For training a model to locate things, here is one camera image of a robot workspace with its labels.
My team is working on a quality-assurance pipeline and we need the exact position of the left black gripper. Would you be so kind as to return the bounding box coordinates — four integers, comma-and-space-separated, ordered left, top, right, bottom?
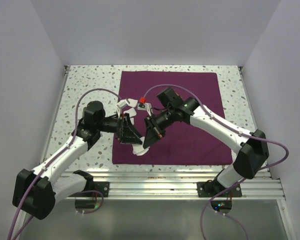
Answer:
96, 112, 143, 145

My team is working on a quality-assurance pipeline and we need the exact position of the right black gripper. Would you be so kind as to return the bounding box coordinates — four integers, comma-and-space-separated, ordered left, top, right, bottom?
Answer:
144, 107, 176, 149

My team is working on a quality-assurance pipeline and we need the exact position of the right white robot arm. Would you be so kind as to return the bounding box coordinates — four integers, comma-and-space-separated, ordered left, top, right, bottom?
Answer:
143, 87, 269, 197

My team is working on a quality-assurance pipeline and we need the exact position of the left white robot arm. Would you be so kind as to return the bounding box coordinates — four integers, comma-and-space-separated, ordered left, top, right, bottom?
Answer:
12, 98, 148, 220

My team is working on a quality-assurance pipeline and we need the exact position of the purple cloth mat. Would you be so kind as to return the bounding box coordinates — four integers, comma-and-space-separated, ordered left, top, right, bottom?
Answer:
112, 71, 232, 166

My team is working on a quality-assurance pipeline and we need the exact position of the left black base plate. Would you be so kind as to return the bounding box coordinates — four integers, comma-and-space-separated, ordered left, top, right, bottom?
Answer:
72, 181, 110, 198

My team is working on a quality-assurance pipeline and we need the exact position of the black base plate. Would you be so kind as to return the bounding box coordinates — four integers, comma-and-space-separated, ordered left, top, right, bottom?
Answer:
72, 181, 110, 198
196, 180, 242, 198

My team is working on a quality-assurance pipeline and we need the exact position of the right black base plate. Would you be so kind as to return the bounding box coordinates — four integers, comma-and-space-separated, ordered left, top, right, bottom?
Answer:
196, 180, 242, 198

